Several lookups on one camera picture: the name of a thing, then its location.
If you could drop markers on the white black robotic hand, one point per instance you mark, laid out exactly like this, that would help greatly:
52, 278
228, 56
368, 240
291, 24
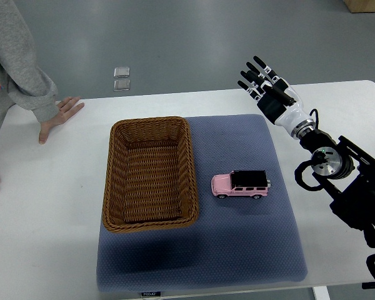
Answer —
280, 103

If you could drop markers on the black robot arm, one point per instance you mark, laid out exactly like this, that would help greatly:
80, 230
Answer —
341, 168

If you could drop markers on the pink toy car black roof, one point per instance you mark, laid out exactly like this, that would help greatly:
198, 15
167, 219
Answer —
241, 183

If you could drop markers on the brown wicker basket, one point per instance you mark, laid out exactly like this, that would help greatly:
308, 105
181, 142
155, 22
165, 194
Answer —
150, 177

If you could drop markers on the person's bare hand on table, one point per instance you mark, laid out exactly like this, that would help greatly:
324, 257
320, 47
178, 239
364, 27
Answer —
68, 107

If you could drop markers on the wooden box corner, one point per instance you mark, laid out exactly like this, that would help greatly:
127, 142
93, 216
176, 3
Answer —
360, 6

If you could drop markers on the upper metal floor plate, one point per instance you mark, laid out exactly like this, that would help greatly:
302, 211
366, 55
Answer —
121, 72

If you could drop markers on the metal floor plate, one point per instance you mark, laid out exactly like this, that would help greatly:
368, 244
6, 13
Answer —
122, 85
121, 72

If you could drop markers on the lower metal floor plate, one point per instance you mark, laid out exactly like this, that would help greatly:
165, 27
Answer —
122, 85

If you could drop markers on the blue-grey cushion mat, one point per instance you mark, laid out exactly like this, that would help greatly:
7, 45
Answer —
234, 242

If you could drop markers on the white table leg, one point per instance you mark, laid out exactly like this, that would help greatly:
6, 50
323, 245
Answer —
321, 293

